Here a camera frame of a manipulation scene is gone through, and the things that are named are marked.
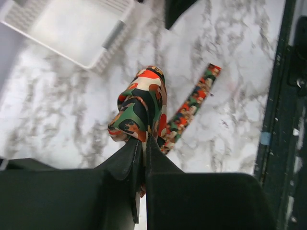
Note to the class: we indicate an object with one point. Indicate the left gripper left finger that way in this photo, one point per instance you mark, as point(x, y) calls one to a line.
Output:
point(35, 196)

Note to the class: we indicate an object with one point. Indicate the colourful patterned necktie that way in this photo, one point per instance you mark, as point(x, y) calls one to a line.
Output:
point(142, 108)

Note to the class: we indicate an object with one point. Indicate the black mounting rail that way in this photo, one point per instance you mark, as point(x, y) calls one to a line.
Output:
point(281, 163)

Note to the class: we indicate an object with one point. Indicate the white plastic basket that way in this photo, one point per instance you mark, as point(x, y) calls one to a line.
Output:
point(86, 32)

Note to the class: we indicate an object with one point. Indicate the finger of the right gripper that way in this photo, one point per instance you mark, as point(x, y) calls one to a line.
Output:
point(174, 9)

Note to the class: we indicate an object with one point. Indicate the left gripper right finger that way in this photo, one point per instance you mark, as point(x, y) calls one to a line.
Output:
point(202, 201)

